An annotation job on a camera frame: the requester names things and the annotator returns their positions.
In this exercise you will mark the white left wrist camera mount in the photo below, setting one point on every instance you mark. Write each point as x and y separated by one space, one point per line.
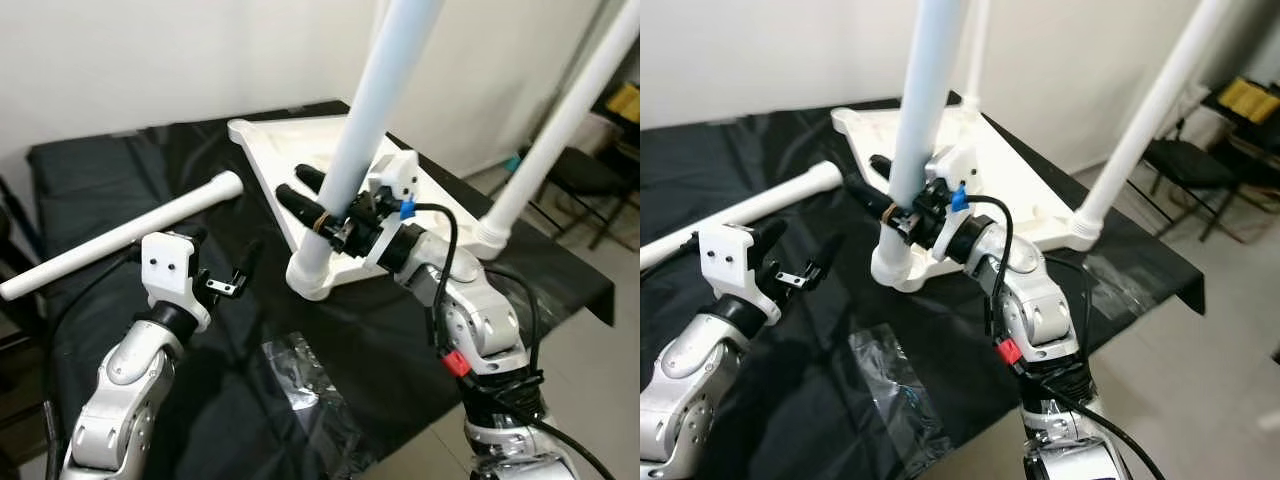
735 260
170 265

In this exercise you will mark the white plastic table top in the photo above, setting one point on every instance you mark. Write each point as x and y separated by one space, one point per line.
1020 170
290 150

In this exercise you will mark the white plastic table leg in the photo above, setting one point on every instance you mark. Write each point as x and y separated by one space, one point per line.
975 50
120 235
560 120
365 130
1150 110
382 20
740 215
925 120

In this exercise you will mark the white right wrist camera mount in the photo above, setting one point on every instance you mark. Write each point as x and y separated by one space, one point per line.
398 180
960 170

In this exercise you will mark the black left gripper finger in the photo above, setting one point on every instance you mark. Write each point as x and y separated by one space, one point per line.
771 237
827 258
250 263
196 238

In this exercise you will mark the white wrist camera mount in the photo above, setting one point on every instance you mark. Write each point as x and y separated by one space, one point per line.
170 265
398 180
735 260
960 170

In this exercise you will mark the clear tape cross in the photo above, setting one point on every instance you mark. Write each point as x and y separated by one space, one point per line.
1120 280

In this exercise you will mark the yellow box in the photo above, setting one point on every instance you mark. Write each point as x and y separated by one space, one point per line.
1250 95
625 100

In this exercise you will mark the black table cloth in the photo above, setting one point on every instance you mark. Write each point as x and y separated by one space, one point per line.
900 310
380 340

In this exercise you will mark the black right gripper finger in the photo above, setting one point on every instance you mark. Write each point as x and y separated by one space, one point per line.
310 179
881 167
300 210
872 200

